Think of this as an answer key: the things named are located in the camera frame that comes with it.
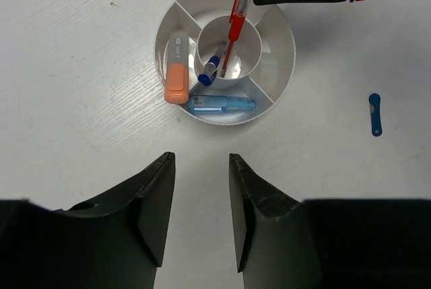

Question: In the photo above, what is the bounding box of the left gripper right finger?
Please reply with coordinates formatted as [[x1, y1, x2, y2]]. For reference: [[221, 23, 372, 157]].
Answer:
[[229, 154, 430, 288]]

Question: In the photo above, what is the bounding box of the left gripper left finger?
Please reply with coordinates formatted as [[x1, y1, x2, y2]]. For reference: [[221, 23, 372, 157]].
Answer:
[[1, 152, 176, 288]]

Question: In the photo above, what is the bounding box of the red ballpoint pen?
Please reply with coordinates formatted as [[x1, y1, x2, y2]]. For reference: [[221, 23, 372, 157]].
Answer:
[[221, 0, 251, 77]]

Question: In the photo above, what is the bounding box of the blue highlighter marker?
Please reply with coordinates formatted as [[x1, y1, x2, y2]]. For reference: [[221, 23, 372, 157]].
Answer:
[[187, 95, 256, 115]]

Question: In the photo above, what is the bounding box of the orange highlighter marker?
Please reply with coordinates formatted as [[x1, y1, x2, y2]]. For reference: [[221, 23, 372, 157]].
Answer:
[[164, 30, 189, 104]]

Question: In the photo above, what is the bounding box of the small blue clip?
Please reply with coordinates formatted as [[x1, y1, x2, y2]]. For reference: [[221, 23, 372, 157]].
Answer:
[[368, 93, 383, 137]]

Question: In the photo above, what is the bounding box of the white round divided organizer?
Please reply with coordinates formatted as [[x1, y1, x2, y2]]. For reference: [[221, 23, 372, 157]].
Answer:
[[154, 0, 296, 126]]

